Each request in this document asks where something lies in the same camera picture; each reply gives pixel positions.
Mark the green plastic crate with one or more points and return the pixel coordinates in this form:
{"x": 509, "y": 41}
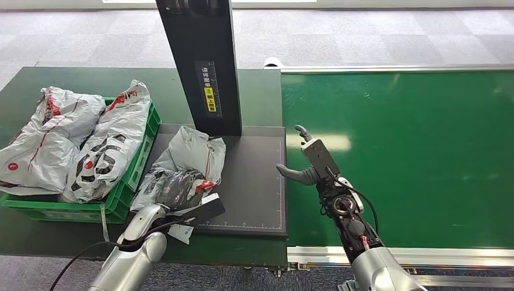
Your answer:
{"x": 136, "y": 168}

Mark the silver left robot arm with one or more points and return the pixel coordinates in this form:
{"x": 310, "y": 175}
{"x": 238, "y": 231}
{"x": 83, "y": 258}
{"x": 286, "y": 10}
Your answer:
{"x": 132, "y": 261}

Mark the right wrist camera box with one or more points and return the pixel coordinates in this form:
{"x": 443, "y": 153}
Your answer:
{"x": 320, "y": 158}

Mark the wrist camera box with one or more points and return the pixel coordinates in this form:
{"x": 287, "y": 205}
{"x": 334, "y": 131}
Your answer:
{"x": 204, "y": 209}
{"x": 320, "y": 158}

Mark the wide aluminium conveyor rail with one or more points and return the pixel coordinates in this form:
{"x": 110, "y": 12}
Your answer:
{"x": 461, "y": 257}

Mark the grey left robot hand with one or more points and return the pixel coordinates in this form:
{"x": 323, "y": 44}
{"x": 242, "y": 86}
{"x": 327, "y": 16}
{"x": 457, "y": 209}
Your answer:
{"x": 178, "y": 190}

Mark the white package with red stripe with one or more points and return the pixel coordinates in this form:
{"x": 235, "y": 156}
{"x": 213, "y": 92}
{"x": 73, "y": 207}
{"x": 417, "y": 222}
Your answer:
{"x": 52, "y": 136}

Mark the thin aluminium conveyor rail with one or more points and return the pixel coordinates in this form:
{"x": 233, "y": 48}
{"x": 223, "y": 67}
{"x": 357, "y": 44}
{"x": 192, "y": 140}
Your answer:
{"x": 401, "y": 67}

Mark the dark green table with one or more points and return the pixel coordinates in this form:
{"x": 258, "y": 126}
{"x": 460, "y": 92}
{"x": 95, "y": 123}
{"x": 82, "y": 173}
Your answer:
{"x": 120, "y": 78}

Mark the grey plastic mailer package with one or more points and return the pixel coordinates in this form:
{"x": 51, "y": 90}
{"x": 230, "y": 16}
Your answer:
{"x": 192, "y": 154}

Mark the white package with black print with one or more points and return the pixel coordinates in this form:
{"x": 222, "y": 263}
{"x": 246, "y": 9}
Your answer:
{"x": 108, "y": 136}

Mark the black scanner platform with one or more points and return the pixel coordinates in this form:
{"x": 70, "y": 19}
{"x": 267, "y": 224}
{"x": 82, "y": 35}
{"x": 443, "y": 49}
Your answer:
{"x": 251, "y": 180}

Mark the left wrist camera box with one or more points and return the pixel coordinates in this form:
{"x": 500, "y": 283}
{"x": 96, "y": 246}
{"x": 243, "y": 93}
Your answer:
{"x": 204, "y": 209}

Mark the black scanner column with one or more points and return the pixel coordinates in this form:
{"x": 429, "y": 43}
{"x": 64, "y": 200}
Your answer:
{"x": 200, "y": 36}

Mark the green conveyor belt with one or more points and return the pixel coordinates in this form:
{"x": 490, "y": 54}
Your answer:
{"x": 421, "y": 152}

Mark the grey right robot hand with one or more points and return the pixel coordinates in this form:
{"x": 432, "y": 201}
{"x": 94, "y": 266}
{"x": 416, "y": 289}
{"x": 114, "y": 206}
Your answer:
{"x": 299, "y": 176}

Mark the black and yellow column label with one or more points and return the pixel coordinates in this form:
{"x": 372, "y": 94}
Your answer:
{"x": 209, "y": 90}

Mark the metal conveyor bracket with bolts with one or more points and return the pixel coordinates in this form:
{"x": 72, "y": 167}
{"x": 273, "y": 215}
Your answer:
{"x": 291, "y": 268}

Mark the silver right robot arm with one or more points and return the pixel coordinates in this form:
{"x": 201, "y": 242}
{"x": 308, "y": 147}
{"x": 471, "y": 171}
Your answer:
{"x": 377, "y": 269}

